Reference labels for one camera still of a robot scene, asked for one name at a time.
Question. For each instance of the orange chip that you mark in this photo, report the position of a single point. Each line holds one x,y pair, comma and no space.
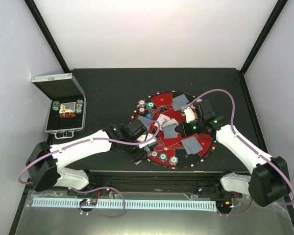
141,110
154,154

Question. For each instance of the face up ace diamonds card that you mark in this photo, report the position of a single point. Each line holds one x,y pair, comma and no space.
170,122

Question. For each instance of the aluminium poker case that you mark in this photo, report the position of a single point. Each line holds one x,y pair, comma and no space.
63,88

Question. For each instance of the round red black poker mat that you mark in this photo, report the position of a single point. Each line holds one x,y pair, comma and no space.
173,147

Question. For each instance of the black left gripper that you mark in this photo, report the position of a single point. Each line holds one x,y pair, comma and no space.
136,157

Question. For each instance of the green chips in case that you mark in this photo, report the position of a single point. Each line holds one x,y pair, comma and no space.
56,105

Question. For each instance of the green chip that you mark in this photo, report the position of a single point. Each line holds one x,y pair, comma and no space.
149,105
163,157

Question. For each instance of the white blue chip seat six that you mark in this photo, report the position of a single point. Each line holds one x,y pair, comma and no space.
173,160

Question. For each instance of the blue card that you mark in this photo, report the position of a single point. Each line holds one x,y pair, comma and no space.
169,131
196,146
144,120
180,99

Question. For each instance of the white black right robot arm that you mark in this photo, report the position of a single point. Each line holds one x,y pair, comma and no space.
268,180

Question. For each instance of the yellow boxed card deck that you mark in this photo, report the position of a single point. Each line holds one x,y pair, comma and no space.
67,108

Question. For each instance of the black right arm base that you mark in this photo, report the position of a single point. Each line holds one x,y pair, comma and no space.
213,190

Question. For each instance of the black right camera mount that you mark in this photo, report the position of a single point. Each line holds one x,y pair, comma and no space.
204,111

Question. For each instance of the red dice in case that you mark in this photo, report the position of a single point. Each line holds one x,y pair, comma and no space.
66,115

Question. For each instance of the face up queen hearts card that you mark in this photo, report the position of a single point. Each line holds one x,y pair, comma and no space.
163,119

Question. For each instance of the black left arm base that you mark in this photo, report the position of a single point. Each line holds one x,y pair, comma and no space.
89,187

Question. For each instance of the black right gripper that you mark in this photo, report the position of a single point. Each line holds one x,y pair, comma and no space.
185,132

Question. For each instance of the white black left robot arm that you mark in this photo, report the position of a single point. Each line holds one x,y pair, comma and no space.
47,164

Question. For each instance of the white slotted cable duct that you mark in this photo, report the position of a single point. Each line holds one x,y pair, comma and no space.
127,204

